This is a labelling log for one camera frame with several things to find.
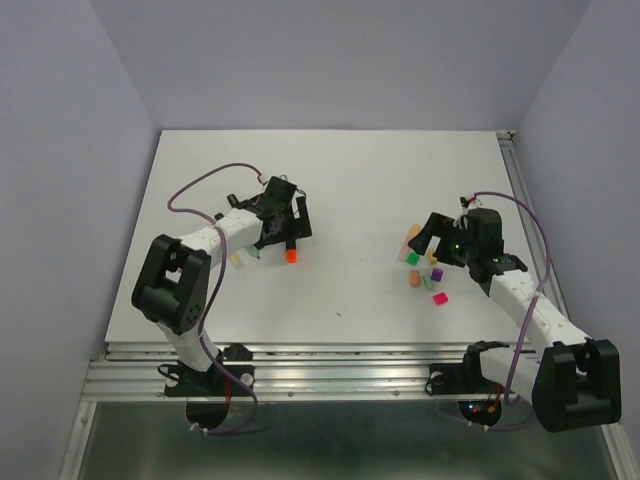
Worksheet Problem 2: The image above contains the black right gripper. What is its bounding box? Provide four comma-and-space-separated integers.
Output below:
405, 212, 477, 266

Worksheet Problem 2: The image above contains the black highlighter orange cap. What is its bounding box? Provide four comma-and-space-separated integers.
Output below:
285, 239, 297, 264

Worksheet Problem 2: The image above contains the pastel pink orange highlighter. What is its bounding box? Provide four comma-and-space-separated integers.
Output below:
397, 224, 421, 262

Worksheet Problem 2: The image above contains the pastel yellow pen cap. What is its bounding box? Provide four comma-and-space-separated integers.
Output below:
427, 248, 438, 265

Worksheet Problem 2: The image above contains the purple pen cap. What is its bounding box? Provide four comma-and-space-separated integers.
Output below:
431, 268, 443, 282

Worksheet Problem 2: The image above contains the pastel green highlighter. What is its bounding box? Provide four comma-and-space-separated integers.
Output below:
245, 245, 261, 259

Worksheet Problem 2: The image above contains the pastel orange pen cap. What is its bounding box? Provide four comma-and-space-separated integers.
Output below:
408, 270, 422, 288

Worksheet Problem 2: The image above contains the pastel green pen cap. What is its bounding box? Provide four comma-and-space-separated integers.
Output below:
422, 275, 434, 290

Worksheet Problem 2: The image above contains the pastel yellow highlighter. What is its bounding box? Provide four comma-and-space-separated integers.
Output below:
230, 254, 244, 270

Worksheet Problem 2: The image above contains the black highlighter blue tip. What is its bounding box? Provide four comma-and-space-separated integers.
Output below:
227, 194, 239, 207

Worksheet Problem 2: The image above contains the pink pen cap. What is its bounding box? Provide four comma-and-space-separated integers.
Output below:
432, 292, 448, 306

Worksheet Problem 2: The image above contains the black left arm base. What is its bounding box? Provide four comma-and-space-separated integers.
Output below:
157, 344, 255, 398

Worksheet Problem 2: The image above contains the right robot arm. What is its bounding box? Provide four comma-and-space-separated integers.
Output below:
407, 208, 622, 433

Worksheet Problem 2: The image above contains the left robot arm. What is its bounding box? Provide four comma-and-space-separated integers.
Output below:
131, 177, 312, 394

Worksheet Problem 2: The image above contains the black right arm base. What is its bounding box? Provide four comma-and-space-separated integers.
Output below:
425, 363, 506, 398

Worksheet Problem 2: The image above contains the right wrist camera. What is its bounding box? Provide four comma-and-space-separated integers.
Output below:
459, 195, 482, 210

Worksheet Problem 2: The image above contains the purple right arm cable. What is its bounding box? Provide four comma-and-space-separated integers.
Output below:
467, 189, 554, 432

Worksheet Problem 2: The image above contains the aluminium right side rail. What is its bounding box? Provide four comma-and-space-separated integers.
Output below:
496, 131, 569, 317

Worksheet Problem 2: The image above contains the aluminium rail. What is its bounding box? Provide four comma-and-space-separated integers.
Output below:
81, 343, 467, 403
496, 131, 569, 317

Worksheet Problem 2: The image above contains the aluminium front rail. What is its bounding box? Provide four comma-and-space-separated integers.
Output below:
81, 343, 467, 403

